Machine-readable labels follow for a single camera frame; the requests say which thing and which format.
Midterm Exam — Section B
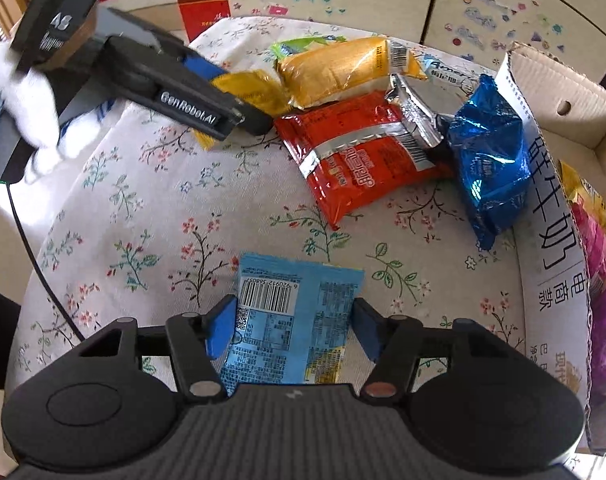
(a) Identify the floral tablecloth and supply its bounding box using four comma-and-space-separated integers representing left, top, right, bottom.
6, 15, 591, 396

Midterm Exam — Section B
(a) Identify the blue foil snack packet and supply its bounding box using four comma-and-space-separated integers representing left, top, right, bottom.
448, 74, 532, 252

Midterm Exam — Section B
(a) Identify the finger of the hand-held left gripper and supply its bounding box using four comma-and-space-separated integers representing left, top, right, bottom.
233, 102, 275, 136
150, 27, 226, 83

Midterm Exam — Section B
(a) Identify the silver foil snack packet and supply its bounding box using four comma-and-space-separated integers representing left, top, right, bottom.
385, 74, 456, 150

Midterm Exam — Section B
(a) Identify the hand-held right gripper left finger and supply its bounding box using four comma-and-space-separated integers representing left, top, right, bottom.
76, 294, 239, 402

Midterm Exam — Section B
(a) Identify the black cable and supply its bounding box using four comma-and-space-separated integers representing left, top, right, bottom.
6, 177, 86, 346

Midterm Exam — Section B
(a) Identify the small yellow snack packet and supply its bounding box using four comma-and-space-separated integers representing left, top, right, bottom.
558, 160, 606, 238
192, 70, 295, 152

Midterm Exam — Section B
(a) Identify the green snack packet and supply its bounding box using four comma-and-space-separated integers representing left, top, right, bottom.
270, 35, 349, 61

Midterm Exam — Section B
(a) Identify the blue striped white cloth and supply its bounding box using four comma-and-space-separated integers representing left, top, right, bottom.
58, 100, 116, 156

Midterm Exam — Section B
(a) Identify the red snack packet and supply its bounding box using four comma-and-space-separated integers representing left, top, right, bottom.
273, 91, 456, 231

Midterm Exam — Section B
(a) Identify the magenta snack packet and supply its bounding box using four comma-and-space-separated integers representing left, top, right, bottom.
570, 200, 606, 301

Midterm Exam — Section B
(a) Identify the red carton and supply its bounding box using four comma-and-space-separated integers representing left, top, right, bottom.
174, 0, 232, 43

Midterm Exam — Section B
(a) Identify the large orange snack packet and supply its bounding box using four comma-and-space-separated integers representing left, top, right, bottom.
275, 36, 429, 110

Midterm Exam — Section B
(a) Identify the person's left hand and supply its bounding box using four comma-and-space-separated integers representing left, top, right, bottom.
0, 42, 64, 183

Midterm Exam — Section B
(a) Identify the cardboard box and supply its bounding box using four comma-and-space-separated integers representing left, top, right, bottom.
500, 40, 606, 456

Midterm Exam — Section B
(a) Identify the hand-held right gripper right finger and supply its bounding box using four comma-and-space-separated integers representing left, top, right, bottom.
350, 297, 526, 402

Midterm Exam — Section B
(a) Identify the light blue snack packet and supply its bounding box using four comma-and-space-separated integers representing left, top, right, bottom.
418, 54, 484, 92
219, 252, 366, 396

